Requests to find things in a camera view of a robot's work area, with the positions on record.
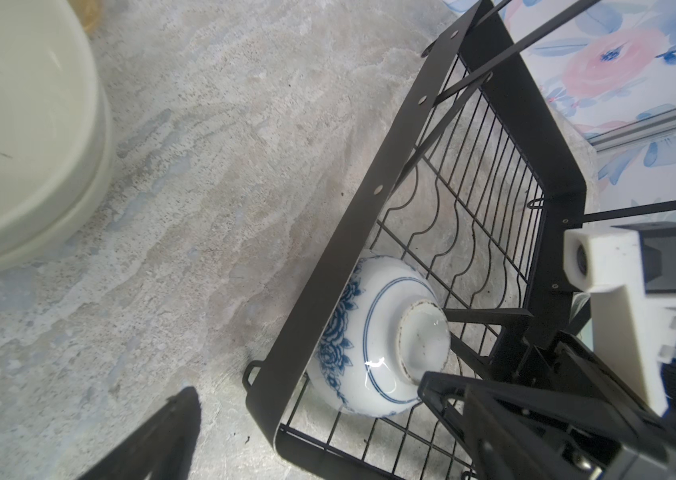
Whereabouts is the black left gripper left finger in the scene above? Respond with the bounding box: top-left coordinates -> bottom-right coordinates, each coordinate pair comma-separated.
81,386 -> 201,479

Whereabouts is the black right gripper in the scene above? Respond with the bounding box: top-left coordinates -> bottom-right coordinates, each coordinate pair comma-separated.
418,308 -> 676,479

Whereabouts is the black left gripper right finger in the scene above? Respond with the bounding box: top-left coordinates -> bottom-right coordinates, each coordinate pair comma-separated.
464,386 -> 553,479

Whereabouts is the blue floral bowl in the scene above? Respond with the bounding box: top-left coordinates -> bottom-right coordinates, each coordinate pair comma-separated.
306,250 -> 451,418

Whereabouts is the black wire dish rack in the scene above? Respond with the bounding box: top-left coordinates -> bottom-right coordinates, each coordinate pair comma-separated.
243,1 -> 676,479

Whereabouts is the yellow glass cup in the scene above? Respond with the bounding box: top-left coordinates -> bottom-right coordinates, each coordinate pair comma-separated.
68,0 -> 103,34

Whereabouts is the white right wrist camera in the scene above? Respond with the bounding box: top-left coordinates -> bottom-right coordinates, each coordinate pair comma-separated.
563,222 -> 676,415

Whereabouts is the aluminium corner post right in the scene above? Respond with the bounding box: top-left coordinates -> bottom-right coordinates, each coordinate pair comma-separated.
588,108 -> 676,152

